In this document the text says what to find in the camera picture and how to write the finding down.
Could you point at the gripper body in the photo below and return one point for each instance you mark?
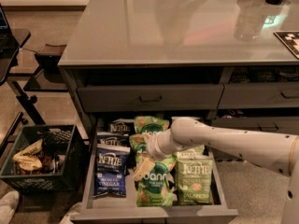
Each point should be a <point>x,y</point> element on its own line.
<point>152,147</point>

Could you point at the blue kettle chip bag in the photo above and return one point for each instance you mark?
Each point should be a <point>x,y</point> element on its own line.
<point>113,139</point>
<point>122,126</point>
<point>110,167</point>

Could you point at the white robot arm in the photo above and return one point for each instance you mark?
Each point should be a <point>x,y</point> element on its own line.
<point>278,152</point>

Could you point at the front green Dang chip bag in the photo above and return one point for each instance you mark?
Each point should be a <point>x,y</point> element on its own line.
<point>153,188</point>

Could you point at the green dang chip bag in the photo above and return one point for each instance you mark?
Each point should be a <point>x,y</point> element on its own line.
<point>138,144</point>
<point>150,124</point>
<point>153,188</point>

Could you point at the middle green Dang chip bag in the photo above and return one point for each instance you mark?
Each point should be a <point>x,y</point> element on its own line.
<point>138,144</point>

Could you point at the rear green Dang chip bag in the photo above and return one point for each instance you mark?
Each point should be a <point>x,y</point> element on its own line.
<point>150,124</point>

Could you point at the open grey middle drawer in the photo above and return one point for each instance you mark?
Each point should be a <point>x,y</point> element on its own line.
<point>123,210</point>

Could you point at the front green Kettle jalapeno bag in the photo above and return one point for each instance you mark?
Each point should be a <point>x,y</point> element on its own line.
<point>193,180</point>

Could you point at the grey top left drawer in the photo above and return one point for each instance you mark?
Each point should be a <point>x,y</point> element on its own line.
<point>149,97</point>

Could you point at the yellow snack bag in crate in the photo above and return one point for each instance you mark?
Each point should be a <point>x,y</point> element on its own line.
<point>27,159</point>

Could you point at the grey cabinet counter unit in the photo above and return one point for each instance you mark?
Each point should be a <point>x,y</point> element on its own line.
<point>175,42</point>

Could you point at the grey middle right drawer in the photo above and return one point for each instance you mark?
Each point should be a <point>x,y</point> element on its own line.
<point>266,124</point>

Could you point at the grey top right drawer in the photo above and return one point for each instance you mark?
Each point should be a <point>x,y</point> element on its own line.
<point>260,95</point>

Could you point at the dark green plastic crate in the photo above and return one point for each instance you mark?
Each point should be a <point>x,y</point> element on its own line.
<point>61,156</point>

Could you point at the white shoe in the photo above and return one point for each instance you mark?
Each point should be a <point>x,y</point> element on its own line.
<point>8,206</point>

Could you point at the black side table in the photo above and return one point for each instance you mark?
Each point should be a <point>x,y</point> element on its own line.
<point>8,59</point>

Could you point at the black white marker board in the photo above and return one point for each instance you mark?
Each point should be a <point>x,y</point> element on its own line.
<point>290,39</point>

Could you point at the laptop on side table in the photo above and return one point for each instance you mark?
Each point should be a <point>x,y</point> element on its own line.
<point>3,20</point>

